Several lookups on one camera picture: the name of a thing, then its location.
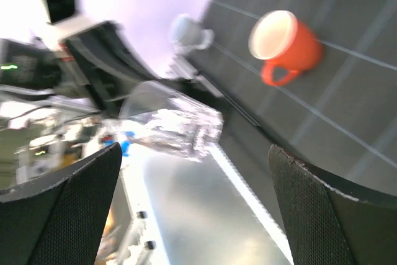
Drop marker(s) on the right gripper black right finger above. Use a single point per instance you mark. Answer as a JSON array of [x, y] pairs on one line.
[[330, 220]]

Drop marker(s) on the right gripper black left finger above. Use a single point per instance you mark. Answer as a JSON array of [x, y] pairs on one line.
[[59, 218]]

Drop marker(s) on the clear faceted glass cup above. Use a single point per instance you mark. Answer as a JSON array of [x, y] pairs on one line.
[[168, 121]]

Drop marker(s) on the orange mug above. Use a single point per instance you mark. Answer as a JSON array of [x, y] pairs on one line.
[[286, 45]]

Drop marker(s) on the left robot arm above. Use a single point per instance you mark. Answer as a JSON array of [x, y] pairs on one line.
[[71, 55]]

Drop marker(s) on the black gridded table mat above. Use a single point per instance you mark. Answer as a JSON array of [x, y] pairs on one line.
[[341, 116]]

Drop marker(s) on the slotted cable duct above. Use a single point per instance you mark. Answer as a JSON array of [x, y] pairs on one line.
[[260, 212]]

